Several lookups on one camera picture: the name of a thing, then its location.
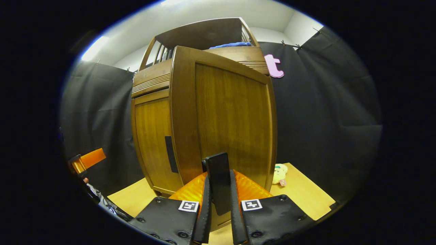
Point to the wooden double-door shoe cabinet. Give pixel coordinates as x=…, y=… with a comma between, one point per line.
x=204, y=34

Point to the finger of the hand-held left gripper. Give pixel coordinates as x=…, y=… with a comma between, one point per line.
x=90, y=159

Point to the wooden cabinet door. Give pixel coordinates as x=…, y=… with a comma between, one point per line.
x=231, y=119
x=151, y=136

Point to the small plush toy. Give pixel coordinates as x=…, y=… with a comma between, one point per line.
x=279, y=173

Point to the dark blue book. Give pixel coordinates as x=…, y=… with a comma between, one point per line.
x=172, y=53

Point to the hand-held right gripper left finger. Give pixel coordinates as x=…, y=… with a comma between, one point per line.
x=204, y=217

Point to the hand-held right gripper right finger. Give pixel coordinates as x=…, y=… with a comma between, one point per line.
x=237, y=221

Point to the black backdrop cloth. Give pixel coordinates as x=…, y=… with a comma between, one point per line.
x=323, y=119

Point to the blue towel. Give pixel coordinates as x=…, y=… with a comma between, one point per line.
x=231, y=45

